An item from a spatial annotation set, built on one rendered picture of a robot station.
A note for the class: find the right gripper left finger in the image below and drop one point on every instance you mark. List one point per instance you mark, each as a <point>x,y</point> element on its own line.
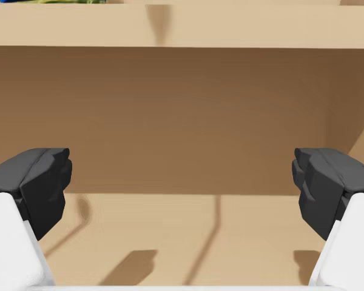
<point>33,194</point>

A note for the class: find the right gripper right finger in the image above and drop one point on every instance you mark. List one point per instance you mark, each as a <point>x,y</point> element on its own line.
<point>327,191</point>

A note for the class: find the green and blue rectangular can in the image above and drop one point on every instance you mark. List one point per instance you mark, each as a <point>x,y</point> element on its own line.
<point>53,1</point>

